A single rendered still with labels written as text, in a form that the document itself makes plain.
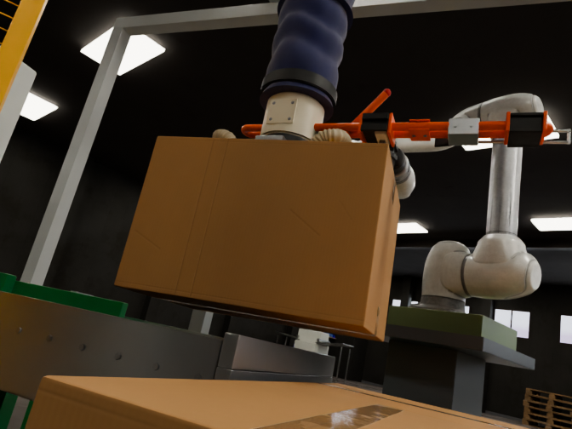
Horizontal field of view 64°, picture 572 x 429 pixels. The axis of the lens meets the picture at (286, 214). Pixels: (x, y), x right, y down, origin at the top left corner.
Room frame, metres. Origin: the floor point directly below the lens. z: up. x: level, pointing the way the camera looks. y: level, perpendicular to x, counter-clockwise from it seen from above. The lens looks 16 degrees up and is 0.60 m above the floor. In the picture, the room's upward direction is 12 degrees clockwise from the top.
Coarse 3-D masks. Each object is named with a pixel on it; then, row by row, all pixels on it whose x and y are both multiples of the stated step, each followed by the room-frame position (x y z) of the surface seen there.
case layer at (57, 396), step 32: (64, 384) 0.40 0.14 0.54; (96, 384) 0.42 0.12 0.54; (128, 384) 0.45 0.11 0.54; (160, 384) 0.50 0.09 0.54; (192, 384) 0.56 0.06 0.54; (224, 384) 0.64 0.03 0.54; (256, 384) 0.74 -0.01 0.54; (288, 384) 0.88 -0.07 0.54; (320, 384) 1.09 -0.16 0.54; (32, 416) 0.40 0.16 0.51; (64, 416) 0.39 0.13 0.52; (96, 416) 0.38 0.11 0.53; (128, 416) 0.37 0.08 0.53; (160, 416) 0.36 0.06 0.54; (192, 416) 0.36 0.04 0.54; (224, 416) 0.39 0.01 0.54; (256, 416) 0.43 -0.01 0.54; (288, 416) 0.47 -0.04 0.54; (320, 416) 0.52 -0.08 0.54; (352, 416) 0.59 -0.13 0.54; (384, 416) 0.67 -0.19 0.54; (416, 416) 0.78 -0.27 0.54; (448, 416) 0.94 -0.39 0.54
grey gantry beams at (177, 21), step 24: (360, 0) 2.84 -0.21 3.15; (384, 0) 2.76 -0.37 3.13; (408, 0) 2.70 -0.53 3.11; (432, 0) 2.63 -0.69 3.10; (456, 0) 2.59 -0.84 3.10; (480, 0) 2.54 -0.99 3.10; (504, 0) 2.50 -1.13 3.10; (528, 0) 2.46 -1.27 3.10; (552, 0) 2.42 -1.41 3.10; (120, 24) 3.75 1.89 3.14; (144, 24) 3.64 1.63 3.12; (168, 24) 3.54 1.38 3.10; (192, 24) 3.46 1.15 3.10; (216, 24) 3.39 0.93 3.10; (240, 24) 3.33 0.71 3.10; (264, 24) 3.26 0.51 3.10
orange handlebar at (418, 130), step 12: (420, 120) 1.03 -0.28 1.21; (252, 132) 1.27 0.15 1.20; (348, 132) 1.15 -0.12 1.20; (396, 132) 1.10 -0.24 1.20; (408, 132) 1.08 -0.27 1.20; (420, 132) 1.04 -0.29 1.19; (432, 132) 1.06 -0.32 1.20; (444, 132) 1.05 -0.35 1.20; (480, 132) 1.01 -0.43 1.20; (492, 132) 1.00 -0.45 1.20; (504, 132) 0.99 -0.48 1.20
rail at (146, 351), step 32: (0, 320) 1.07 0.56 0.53; (32, 320) 1.03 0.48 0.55; (64, 320) 1.00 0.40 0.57; (96, 320) 0.96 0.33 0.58; (128, 320) 0.93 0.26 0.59; (0, 352) 1.05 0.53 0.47; (32, 352) 1.02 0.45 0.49; (64, 352) 0.98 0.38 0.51; (96, 352) 0.95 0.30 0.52; (128, 352) 0.92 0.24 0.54; (160, 352) 0.90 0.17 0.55; (192, 352) 0.87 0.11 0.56; (0, 384) 1.04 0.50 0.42; (32, 384) 1.01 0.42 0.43
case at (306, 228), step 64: (192, 192) 1.07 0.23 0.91; (256, 192) 1.01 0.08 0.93; (320, 192) 0.96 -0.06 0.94; (384, 192) 0.94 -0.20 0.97; (128, 256) 1.12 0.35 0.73; (192, 256) 1.05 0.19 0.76; (256, 256) 1.00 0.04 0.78; (320, 256) 0.95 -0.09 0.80; (384, 256) 1.07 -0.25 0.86; (320, 320) 0.95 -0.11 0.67; (384, 320) 1.23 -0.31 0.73
